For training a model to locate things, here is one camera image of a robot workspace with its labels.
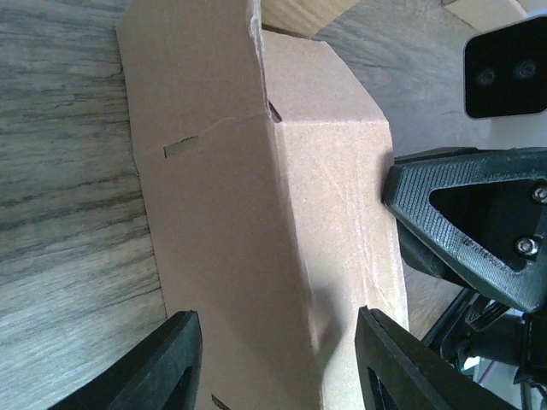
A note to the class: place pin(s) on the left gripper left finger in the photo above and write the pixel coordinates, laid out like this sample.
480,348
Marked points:
161,372

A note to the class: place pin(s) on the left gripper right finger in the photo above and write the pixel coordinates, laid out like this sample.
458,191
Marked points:
397,371

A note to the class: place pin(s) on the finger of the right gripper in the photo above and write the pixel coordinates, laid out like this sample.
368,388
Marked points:
475,210

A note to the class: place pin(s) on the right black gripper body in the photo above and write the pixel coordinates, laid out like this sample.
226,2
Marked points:
475,326

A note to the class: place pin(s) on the brown cardboard box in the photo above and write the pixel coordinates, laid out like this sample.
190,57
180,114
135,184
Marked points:
261,158

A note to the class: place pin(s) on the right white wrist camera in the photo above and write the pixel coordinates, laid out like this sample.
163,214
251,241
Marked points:
505,71

